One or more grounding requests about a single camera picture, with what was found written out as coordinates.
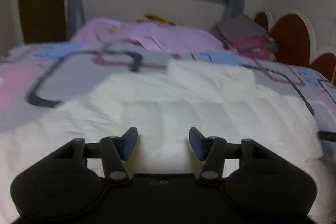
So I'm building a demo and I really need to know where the red white headboard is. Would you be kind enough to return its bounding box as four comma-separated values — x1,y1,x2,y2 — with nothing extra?
255,11,335,85

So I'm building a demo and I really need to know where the cream white puffer jacket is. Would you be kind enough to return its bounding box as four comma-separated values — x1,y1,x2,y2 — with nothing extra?
1,61,323,223

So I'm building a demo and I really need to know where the pink blanket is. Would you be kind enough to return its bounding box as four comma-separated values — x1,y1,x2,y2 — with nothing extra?
70,18,224,53

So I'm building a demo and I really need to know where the yellow printed pillow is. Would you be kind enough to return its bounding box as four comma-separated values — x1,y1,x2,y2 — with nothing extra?
137,14,178,26

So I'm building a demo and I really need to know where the patterned bed sheet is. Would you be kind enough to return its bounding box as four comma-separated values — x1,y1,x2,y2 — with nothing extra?
1,43,335,132

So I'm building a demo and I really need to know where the stack of folded clothes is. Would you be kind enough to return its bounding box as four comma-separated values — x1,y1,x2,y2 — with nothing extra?
210,15,277,61

